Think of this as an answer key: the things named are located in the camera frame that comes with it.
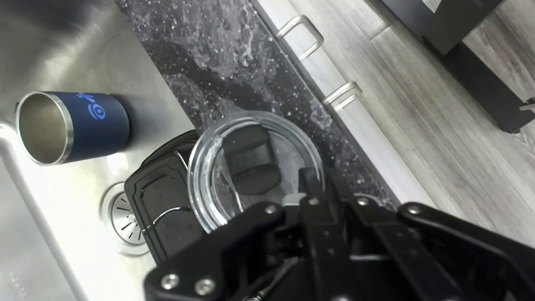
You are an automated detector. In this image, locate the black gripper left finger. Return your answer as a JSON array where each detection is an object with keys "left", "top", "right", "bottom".
[{"left": 142, "top": 165, "right": 323, "bottom": 301}]

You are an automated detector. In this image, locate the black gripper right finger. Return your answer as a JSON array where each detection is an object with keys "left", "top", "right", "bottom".
[{"left": 321, "top": 165, "right": 535, "bottom": 301}]

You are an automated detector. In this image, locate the clear lid black slider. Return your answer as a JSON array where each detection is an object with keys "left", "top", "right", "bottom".
[{"left": 187, "top": 108, "right": 326, "bottom": 235}]

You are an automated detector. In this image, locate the dark blue steel thermos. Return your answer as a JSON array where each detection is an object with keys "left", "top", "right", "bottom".
[{"left": 13, "top": 90, "right": 132, "bottom": 167}]

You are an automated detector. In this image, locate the black plastic food container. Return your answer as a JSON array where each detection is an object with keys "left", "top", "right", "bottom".
[{"left": 122, "top": 128, "right": 224, "bottom": 264}]

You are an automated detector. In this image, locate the steel sink drain strainer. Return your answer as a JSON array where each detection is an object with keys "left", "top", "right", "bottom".
[{"left": 99, "top": 180, "right": 152, "bottom": 257}]

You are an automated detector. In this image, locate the stainless steel sink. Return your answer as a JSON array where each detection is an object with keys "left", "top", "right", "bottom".
[{"left": 0, "top": 0, "right": 197, "bottom": 301}]

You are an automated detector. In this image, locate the steel base cabinet handle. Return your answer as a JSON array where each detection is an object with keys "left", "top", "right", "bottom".
[
  {"left": 276, "top": 13, "right": 326, "bottom": 61},
  {"left": 321, "top": 80, "right": 364, "bottom": 112}
]

